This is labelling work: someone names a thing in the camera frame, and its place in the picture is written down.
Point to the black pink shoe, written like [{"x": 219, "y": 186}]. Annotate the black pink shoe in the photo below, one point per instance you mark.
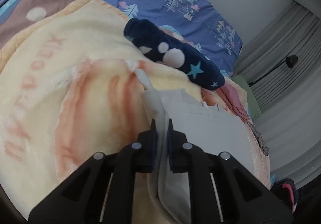
[{"x": 285, "y": 190}]

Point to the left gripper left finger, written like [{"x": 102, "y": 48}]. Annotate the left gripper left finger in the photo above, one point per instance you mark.
[{"x": 101, "y": 190}]

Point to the green pillow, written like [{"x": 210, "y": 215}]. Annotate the green pillow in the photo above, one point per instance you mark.
[{"x": 253, "y": 107}]

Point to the folded pink clothes stack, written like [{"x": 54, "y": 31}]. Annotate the folded pink clothes stack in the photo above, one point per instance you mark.
[{"x": 229, "y": 95}]

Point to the floral patterned garment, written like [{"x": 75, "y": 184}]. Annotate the floral patterned garment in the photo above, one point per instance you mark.
[{"x": 259, "y": 139}]

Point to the cream peach plush blanket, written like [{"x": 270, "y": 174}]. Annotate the cream peach plush blanket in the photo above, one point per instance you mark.
[{"x": 69, "y": 90}]

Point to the navy star plush garment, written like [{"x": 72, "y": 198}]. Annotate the navy star plush garment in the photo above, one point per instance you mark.
[{"x": 160, "y": 47}]

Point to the blue tree-print pillow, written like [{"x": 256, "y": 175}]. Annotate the blue tree-print pillow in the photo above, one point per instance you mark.
[{"x": 197, "y": 21}]

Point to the light grey t-shirt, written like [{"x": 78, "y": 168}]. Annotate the light grey t-shirt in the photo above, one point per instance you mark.
[{"x": 184, "y": 183}]

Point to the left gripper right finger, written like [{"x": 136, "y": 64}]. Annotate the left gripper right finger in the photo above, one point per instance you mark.
[{"x": 221, "y": 189}]

